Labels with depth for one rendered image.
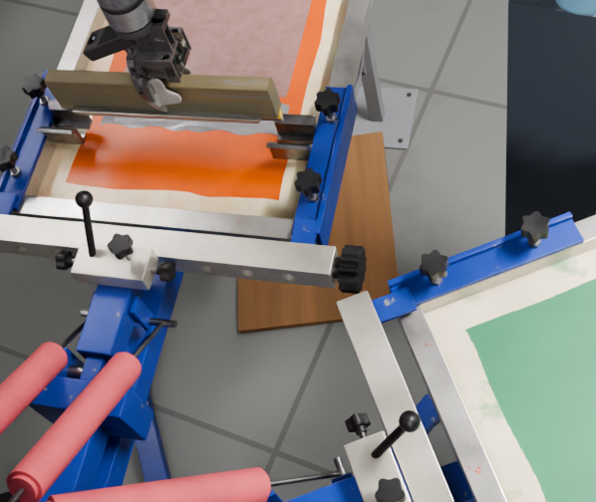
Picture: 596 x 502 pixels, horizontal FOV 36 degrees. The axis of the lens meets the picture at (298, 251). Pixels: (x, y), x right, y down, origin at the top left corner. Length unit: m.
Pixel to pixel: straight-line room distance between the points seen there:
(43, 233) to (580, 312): 0.87
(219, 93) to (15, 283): 1.51
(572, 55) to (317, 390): 1.26
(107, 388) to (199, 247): 0.28
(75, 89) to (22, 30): 1.88
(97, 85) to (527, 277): 0.78
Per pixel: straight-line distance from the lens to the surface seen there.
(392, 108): 2.85
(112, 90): 1.60
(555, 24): 1.47
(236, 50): 1.81
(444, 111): 2.83
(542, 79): 1.58
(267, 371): 2.50
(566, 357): 1.42
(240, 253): 1.45
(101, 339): 1.46
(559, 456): 1.37
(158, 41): 1.45
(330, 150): 1.56
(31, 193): 1.74
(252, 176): 1.62
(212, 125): 1.70
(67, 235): 1.57
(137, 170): 1.70
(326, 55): 1.75
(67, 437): 1.26
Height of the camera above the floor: 2.27
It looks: 60 degrees down
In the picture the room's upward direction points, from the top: 22 degrees counter-clockwise
